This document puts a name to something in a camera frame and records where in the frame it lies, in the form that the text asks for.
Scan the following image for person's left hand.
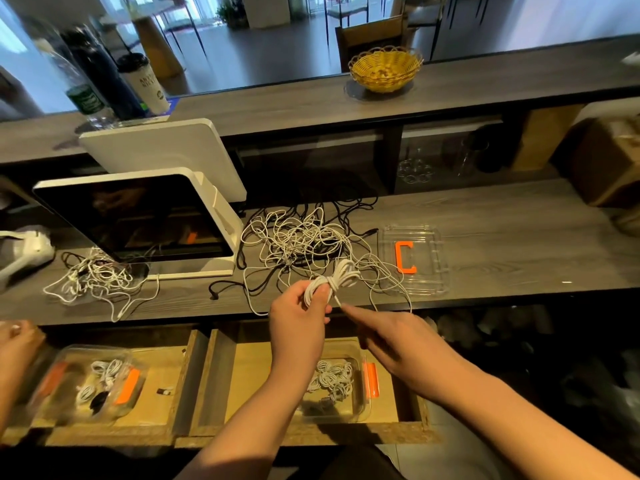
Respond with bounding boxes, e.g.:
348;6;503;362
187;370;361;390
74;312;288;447
268;279;337;387

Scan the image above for person's right hand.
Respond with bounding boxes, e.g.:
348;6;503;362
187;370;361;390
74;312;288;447
340;303;472;397

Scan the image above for clear container drawer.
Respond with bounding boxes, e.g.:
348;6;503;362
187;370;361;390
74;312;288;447
293;339;382;425
30;345;149;427

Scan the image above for person's left forearm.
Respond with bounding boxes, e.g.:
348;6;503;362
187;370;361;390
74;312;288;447
178;369;327;480

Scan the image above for person's right forearm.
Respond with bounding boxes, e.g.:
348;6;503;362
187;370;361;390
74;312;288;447
440;365;633;480

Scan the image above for brown cardboard box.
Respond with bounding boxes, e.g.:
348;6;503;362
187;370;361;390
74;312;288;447
570;115;640;208

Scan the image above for wooden drawer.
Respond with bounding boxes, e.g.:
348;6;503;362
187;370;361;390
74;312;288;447
0;327;210;447
175;319;437;449

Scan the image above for pile of white containers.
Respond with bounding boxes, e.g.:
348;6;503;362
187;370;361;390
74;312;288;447
440;309;523;348

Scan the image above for white touchscreen monitor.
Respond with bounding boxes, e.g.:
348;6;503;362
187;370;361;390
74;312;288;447
32;167;245;281

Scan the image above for white customer display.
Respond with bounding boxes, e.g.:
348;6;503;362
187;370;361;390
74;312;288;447
78;117;249;204

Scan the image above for grey wooden bar counter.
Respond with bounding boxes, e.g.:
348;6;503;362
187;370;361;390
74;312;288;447
0;35;640;166

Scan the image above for flat cardboard sheet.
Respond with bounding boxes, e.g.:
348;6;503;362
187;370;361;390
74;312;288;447
515;105;587;174

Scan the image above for white headset device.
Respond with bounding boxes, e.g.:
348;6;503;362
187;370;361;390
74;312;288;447
0;227;57;292

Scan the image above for yellow woven basket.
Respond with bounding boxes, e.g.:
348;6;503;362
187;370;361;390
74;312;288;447
348;47;426;95

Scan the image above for white paper coffee cup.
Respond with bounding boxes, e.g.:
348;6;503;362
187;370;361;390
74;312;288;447
117;53;172;117

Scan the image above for brown wooden chair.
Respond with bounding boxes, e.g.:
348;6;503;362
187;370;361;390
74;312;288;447
335;17;407;75

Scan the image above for black thermos bottle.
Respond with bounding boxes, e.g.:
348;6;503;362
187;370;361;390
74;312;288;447
65;29;150;122

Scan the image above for clear plastic water bottle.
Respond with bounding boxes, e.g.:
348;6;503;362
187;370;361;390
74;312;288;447
40;39;114;129

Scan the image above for black metal chair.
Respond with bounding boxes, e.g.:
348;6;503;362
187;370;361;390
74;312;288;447
405;0;447;56
322;0;372;46

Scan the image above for green potted plant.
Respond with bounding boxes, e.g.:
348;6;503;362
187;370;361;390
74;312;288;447
218;0;250;29

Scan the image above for round wooden table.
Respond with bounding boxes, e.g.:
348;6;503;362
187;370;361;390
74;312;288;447
100;0;187;81

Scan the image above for clear lid orange handle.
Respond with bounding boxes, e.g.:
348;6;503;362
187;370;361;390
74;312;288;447
378;225;452;297

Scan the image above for bundle of black cables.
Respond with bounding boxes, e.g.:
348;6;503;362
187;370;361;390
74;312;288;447
320;197;380;242

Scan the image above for black coiled cable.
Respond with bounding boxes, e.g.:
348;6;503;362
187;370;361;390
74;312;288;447
86;389;111;414

